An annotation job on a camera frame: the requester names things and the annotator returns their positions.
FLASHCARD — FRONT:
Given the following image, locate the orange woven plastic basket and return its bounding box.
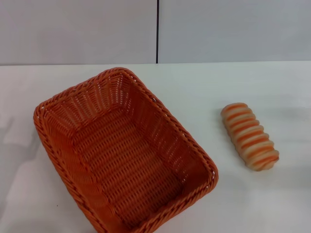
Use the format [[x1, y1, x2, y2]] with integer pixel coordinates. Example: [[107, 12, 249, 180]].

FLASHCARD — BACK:
[[33, 67, 219, 233]]

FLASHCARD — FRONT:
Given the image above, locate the striped orange cream bread loaf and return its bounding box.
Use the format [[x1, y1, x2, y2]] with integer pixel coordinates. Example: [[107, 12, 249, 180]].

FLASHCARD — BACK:
[[220, 102, 280, 173]]

